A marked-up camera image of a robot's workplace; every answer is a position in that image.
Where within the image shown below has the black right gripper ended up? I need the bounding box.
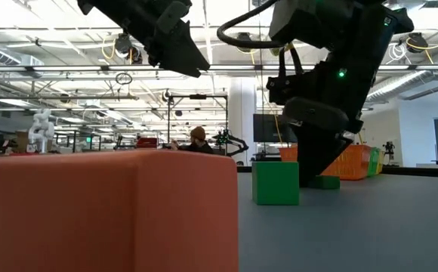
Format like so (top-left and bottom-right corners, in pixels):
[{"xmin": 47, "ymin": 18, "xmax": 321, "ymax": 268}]
[{"xmin": 266, "ymin": 51, "xmax": 377, "ymax": 189}]

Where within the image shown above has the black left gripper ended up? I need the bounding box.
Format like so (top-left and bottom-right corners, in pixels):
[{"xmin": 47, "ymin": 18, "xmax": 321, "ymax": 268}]
[{"xmin": 76, "ymin": 0, "xmax": 211, "ymax": 79}]

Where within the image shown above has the green cube block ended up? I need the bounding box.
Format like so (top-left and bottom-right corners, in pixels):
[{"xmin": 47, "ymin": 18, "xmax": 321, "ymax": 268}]
[{"xmin": 251, "ymin": 161, "xmax": 301, "ymax": 206}]

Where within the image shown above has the orange plastic basket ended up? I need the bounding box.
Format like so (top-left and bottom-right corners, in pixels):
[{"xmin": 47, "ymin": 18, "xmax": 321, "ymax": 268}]
[{"xmin": 278, "ymin": 144, "xmax": 373, "ymax": 181}]

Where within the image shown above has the black monitor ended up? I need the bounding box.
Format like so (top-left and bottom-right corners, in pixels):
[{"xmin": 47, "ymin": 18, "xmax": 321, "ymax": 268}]
[{"xmin": 252, "ymin": 113, "xmax": 294, "ymax": 144}]

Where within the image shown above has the green plastic basket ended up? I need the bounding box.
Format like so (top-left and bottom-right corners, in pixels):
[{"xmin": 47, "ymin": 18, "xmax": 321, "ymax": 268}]
[{"xmin": 367, "ymin": 147, "xmax": 381, "ymax": 178}]

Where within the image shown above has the yellow plastic basket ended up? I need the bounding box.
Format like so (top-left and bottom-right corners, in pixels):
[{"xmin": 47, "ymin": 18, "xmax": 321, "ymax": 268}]
[{"xmin": 376, "ymin": 150, "xmax": 387, "ymax": 175}]

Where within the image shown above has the white building column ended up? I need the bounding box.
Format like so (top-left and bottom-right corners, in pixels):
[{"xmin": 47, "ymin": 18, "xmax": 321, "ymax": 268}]
[{"xmin": 228, "ymin": 77, "xmax": 258, "ymax": 166}]

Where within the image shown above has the person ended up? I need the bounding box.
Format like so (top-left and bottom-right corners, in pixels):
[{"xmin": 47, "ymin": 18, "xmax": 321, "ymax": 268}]
[{"xmin": 170, "ymin": 126, "xmax": 215, "ymax": 155}]

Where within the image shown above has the red box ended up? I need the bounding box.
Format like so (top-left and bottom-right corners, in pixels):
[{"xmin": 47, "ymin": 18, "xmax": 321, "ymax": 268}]
[{"xmin": 135, "ymin": 137, "xmax": 159, "ymax": 149}]

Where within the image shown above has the orange-red rectangular block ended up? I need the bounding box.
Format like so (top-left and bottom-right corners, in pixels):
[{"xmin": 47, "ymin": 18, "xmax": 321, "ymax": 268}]
[{"xmin": 0, "ymin": 148, "xmax": 239, "ymax": 272}]

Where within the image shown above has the brown cardboard box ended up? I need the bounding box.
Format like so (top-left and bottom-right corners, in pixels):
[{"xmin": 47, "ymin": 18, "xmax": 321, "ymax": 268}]
[{"xmin": 14, "ymin": 131, "xmax": 30, "ymax": 154}]

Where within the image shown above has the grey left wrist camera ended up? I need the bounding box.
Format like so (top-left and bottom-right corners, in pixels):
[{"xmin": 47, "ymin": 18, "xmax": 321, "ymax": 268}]
[{"xmin": 156, "ymin": 1, "xmax": 187, "ymax": 36}]

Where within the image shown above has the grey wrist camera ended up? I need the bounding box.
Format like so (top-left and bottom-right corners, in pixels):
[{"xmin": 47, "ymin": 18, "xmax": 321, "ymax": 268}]
[
  {"xmin": 282, "ymin": 97, "xmax": 351, "ymax": 132},
  {"xmin": 156, "ymin": 1, "xmax": 187, "ymax": 36}
]

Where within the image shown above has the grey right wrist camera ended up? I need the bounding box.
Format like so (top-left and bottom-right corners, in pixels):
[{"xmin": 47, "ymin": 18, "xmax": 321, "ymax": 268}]
[{"xmin": 282, "ymin": 97, "xmax": 351, "ymax": 132}]

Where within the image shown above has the black metal frame rig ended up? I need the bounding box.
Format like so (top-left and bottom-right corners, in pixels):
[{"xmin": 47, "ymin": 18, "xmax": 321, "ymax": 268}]
[{"xmin": 167, "ymin": 94, "xmax": 229, "ymax": 156}]

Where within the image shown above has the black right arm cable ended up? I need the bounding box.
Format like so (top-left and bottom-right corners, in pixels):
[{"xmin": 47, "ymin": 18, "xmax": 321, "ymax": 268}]
[{"xmin": 216, "ymin": 0, "xmax": 291, "ymax": 50}]

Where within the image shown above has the black wire ring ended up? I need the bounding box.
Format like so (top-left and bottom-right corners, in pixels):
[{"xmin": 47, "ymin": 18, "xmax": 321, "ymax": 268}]
[{"xmin": 115, "ymin": 73, "xmax": 134, "ymax": 86}]

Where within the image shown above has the black camera on tripod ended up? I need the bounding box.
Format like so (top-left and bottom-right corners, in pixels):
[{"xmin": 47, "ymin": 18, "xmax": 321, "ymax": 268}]
[{"xmin": 382, "ymin": 141, "xmax": 396, "ymax": 167}]

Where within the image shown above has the thin black cable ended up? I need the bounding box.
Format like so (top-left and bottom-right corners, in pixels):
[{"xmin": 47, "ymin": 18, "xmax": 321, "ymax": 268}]
[{"xmin": 257, "ymin": 47, "xmax": 266, "ymax": 154}]

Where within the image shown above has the white coiled cable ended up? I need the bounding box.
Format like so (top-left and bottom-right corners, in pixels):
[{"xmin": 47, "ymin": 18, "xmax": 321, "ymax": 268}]
[{"xmin": 387, "ymin": 42, "xmax": 408, "ymax": 65}]

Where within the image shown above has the black shelf frame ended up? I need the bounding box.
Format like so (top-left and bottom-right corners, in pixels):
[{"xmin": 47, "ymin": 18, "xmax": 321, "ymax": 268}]
[{"xmin": 54, "ymin": 131, "xmax": 103, "ymax": 153}]

